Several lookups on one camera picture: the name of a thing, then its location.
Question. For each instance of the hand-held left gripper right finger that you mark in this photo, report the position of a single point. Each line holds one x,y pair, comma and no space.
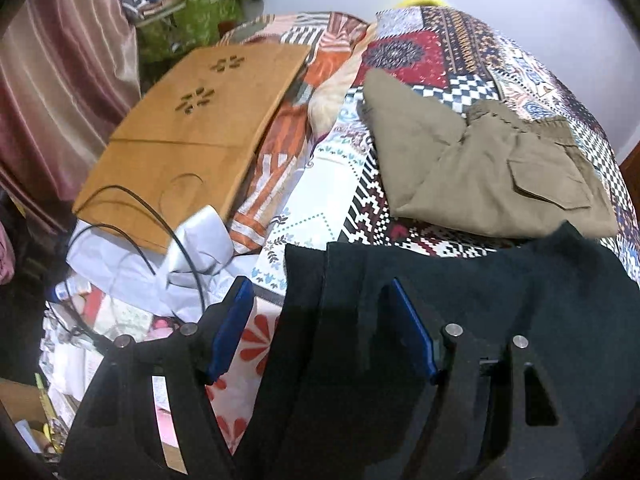
412,330

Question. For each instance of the patchwork printed bed sheet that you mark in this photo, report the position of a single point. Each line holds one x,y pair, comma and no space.
435,45

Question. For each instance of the black pants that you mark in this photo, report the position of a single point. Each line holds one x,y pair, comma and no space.
500,300

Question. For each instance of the wooden headboard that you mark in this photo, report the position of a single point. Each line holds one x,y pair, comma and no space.
631,170

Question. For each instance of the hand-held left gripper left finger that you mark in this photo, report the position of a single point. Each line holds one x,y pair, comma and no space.
231,330

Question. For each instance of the pink striped curtain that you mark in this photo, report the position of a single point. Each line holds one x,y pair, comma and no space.
65,85

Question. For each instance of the small plastic bottle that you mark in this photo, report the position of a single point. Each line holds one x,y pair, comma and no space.
72,290

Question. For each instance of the green patterned bag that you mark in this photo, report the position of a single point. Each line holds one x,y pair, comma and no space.
195,22

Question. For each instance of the orange striped cloth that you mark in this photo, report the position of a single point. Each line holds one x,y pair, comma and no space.
280,150

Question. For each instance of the wooden lap table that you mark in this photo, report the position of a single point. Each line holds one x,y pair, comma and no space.
190,150

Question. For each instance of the white crumpled cloth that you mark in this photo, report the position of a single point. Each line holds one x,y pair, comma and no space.
200,245

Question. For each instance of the khaki pants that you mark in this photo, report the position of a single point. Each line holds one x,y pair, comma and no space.
475,170

